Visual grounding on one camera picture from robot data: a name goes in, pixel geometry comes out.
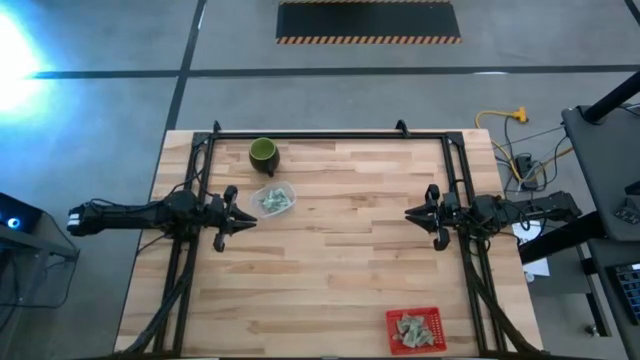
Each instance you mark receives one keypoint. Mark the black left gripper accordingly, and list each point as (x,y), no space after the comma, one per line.
(220,216)

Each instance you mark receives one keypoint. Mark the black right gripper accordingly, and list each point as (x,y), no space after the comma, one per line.
(450,215)

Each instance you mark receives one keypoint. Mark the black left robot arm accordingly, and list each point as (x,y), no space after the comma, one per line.
(140,217)

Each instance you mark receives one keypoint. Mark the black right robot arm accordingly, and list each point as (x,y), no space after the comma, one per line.
(500,212)

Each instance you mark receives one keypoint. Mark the red plastic basket bin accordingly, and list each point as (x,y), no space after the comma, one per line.
(440,347)

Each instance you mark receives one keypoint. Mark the clear plastic container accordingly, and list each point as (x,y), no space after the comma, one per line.
(256,212)

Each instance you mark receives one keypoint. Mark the green ceramic mug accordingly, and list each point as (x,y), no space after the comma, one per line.
(264,155)

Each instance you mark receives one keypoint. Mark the black power strip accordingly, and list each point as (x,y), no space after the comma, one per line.
(525,167)

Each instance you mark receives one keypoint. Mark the white paper sheet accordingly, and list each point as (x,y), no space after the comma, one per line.
(539,267)

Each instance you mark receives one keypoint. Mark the black desk crossbar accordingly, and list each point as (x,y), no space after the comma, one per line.
(560,237)

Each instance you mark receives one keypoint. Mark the grey metal stand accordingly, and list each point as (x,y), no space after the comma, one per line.
(60,252)

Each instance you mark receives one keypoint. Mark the grey desk top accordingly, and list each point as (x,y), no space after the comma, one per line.
(605,165)

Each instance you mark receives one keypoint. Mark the grey caster wheel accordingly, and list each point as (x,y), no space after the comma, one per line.
(592,330)

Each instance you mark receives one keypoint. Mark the small black gadget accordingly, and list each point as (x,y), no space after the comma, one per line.
(627,211)

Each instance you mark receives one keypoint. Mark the black hazard-striped floor mat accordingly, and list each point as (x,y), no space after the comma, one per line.
(367,20)

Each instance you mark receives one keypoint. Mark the black keyboard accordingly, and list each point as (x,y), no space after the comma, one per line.
(627,295)

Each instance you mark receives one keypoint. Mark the black pole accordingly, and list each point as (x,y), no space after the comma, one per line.
(615,97)

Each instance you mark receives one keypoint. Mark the black computer with blue light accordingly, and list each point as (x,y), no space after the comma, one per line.
(15,215)

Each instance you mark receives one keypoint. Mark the black metal table frame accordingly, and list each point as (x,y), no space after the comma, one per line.
(325,135)

